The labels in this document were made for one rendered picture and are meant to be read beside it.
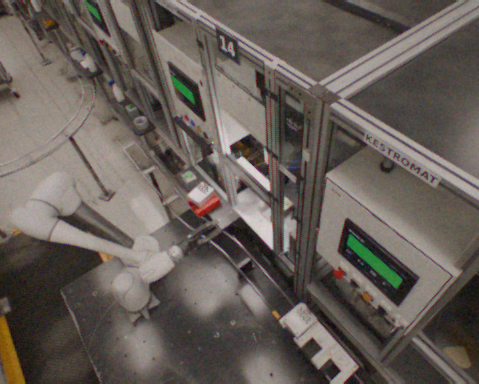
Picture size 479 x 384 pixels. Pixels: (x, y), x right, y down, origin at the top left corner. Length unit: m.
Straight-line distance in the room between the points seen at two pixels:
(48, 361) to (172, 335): 1.24
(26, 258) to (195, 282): 1.86
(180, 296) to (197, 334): 0.24
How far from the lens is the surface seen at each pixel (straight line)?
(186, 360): 2.04
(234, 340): 2.02
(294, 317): 1.79
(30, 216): 1.75
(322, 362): 1.79
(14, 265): 3.66
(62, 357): 3.08
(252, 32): 1.30
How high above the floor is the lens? 2.62
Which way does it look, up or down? 52 degrees down
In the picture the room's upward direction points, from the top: 7 degrees counter-clockwise
